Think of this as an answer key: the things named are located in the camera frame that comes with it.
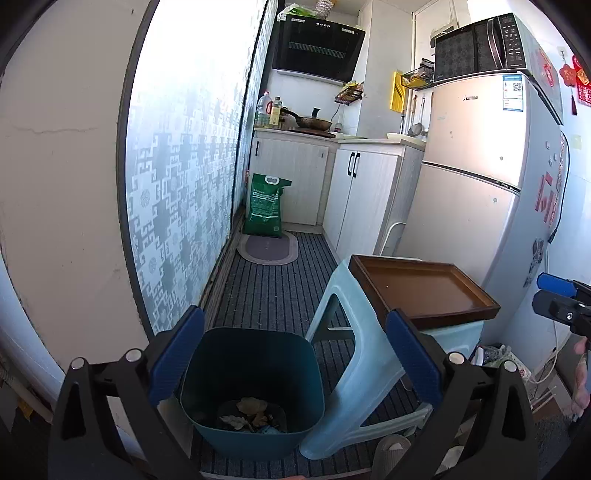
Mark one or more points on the green rice bag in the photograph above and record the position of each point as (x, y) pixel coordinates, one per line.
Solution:
(264, 218)

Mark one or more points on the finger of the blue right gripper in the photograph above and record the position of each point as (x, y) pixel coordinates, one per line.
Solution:
(556, 285)

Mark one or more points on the white kitchen base cabinet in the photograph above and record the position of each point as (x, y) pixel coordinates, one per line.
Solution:
(356, 192)

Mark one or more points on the grey oval floor mat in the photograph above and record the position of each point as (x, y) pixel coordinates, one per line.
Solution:
(269, 251)

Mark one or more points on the white refrigerator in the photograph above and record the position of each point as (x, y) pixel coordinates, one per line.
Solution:
(489, 189)

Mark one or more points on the brown wooden tray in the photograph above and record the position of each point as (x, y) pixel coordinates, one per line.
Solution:
(432, 295)

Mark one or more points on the frying pan on stove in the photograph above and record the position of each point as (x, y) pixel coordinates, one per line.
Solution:
(309, 122)

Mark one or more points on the frosted patterned sliding door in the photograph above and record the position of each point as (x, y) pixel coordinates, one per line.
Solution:
(186, 120)

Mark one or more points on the dark teal trash bin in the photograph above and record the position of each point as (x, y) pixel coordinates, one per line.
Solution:
(253, 394)

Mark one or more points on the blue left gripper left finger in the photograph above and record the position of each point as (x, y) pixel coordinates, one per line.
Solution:
(169, 353)

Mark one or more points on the clear cooking oil bottle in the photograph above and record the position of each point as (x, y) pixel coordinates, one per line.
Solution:
(263, 108)

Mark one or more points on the black range hood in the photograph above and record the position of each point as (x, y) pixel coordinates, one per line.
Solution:
(319, 48)

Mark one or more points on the yellow hanging package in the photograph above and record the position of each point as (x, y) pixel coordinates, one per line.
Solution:
(398, 93)

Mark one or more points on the wall spice rack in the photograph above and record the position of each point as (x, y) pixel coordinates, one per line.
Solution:
(350, 92)

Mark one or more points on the black microwave oven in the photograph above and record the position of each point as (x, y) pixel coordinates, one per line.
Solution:
(489, 45)

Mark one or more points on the bag of trash on floor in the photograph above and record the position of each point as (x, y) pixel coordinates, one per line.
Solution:
(494, 357)

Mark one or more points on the light green plastic stool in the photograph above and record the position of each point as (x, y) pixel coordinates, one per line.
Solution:
(345, 313)

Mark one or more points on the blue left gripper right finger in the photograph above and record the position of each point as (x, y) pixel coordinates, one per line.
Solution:
(420, 355)

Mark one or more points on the yellow oil bottle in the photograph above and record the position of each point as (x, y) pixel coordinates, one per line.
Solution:
(275, 111)

